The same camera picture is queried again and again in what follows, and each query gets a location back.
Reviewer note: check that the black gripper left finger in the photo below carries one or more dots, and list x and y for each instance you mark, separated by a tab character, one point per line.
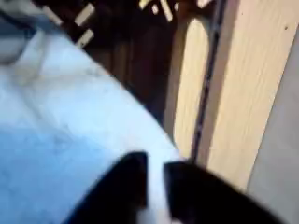
118	193

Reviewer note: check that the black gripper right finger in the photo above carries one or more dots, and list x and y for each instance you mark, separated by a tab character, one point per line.
202	202

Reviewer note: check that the white sock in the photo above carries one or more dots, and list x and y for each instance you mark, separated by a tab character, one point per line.
62	124

